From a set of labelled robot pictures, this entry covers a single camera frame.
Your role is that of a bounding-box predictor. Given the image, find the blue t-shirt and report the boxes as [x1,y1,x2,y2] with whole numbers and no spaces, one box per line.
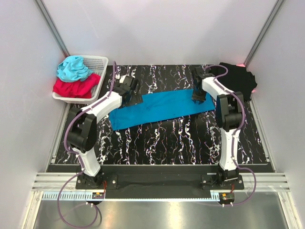
[109,89,215,131]

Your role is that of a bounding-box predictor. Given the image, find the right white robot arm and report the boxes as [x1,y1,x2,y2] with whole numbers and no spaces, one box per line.
[192,73,245,189]

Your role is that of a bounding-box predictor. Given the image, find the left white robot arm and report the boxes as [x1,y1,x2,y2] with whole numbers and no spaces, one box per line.
[64,89,143,189]

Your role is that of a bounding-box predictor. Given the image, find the black folded t-shirt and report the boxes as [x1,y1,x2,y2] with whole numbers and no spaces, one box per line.
[217,62,257,102]

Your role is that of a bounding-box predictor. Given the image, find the white plastic basket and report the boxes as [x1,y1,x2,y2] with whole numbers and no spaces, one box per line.
[52,55,108,104]

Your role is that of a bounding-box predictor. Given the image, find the red t-shirt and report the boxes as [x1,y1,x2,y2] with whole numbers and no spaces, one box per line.
[53,73,101,99]

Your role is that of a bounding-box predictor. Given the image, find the pink folded cloth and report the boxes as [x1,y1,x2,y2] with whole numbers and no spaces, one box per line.
[236,64,256,93]

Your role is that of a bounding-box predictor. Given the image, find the light turquoise t-shirt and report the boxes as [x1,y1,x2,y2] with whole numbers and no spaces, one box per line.
[56,55,93,83]

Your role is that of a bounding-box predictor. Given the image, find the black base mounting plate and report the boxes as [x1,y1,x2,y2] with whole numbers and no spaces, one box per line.
[76,165,244,200]

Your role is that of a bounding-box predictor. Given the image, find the left aluminium corner post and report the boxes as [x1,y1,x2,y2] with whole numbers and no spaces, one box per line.
[34,0,70,57]

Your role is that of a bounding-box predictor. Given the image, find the aluminium corner post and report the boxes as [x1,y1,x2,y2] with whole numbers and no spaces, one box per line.
[34,0,70,57]
[244,0,285,67]

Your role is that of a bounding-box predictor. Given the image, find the right aluminium corner post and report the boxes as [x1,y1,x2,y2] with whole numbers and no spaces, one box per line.
[244,0,285,67]

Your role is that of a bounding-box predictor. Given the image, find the aluminium frame rail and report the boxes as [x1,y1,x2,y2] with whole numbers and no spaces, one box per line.
[33,173,290,192]

